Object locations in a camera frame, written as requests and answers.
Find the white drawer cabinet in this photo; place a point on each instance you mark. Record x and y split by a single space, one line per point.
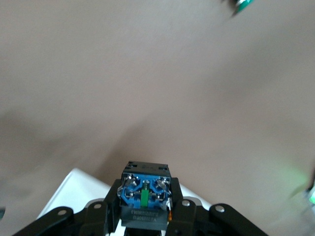
73 186

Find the red push button switch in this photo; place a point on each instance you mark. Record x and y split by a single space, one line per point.
145 214

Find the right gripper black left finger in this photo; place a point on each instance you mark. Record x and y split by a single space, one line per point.
93 221

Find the green push button switch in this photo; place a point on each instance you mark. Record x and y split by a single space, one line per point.
242 5

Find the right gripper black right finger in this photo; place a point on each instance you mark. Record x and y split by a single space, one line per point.
197 223

